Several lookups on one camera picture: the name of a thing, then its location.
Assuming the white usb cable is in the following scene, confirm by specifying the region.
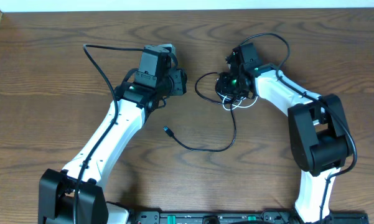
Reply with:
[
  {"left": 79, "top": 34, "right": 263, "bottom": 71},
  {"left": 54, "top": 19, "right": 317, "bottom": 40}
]
[{"left": 221, "top": 94, "right": 259, "bottom": 111}]

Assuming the black usb cable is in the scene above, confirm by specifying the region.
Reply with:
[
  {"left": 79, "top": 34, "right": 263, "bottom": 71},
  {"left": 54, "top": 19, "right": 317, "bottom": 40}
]
[{"left": 162, "top": 71, "right": 241, "bottom": 153}]

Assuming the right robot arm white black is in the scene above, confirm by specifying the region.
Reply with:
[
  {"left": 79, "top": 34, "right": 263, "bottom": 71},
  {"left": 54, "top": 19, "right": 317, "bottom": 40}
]
[{"left": 216, "top": 43, "right": 358, "bottom": 223}]

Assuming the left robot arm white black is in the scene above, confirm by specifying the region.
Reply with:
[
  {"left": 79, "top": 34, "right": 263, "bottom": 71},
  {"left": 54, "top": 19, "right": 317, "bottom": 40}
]
[{"left": 38, "top": 44, "right": 187, "bottom": 223}]

